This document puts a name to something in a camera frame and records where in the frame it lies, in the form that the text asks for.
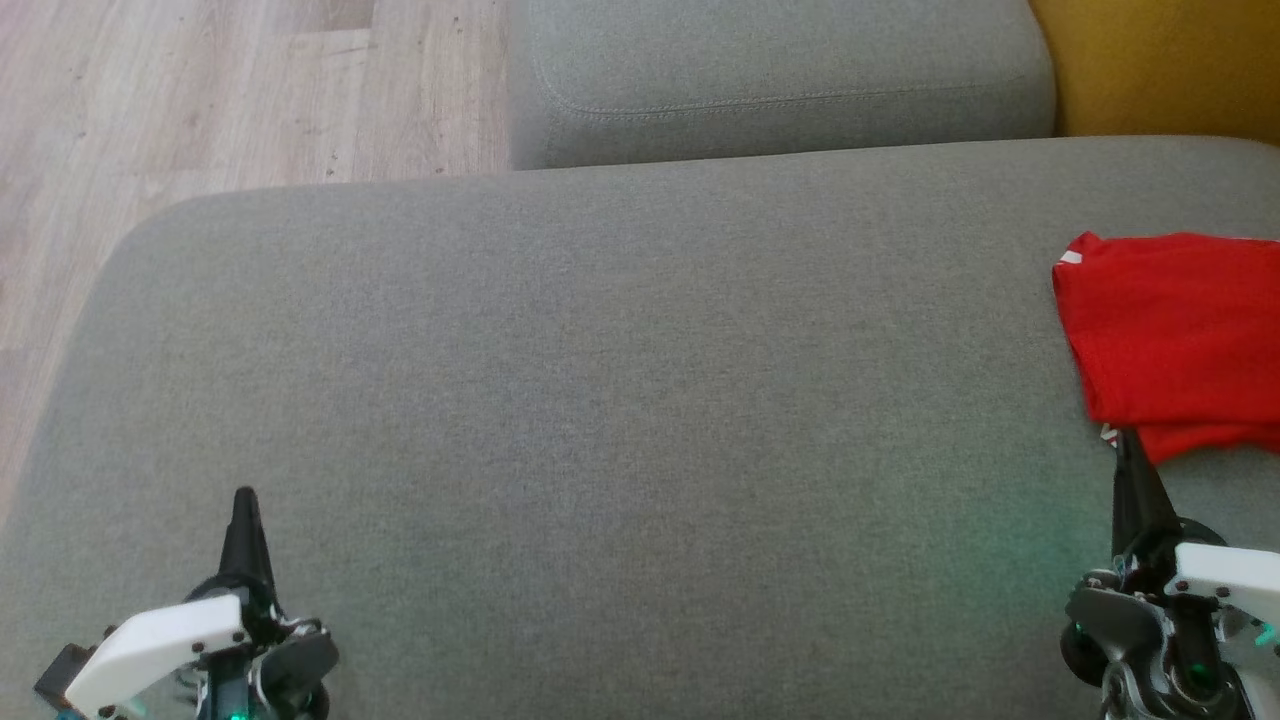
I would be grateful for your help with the grey fabric sofa seat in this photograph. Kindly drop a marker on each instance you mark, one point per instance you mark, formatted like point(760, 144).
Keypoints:
point(600, 400)

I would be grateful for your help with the mustard yellow cushion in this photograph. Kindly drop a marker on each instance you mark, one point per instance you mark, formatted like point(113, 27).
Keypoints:
point(1170, 60)

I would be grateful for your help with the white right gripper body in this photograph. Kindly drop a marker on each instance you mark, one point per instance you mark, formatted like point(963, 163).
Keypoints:
point(1180, 620)

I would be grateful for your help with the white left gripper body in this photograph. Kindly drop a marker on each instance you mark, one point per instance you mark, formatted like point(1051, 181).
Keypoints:
point(160, 645)

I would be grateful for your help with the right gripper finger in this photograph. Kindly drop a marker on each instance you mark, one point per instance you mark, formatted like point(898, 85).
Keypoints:
point(1140, 500)

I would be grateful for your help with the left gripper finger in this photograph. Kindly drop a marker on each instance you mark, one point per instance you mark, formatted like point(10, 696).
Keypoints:
point(245, 550)

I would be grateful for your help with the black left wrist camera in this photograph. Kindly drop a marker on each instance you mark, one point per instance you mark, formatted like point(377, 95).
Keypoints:
point(65, 675)

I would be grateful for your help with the blue left gripper plug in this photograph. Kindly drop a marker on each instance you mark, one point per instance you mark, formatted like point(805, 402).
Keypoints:
point(66, 713)

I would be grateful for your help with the grey sofa side cushion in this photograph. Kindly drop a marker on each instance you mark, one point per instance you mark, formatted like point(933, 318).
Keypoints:
point(780, 80)

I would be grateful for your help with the red white panelled striped garment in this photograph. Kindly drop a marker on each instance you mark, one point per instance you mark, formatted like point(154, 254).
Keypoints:
point(1170, 320)

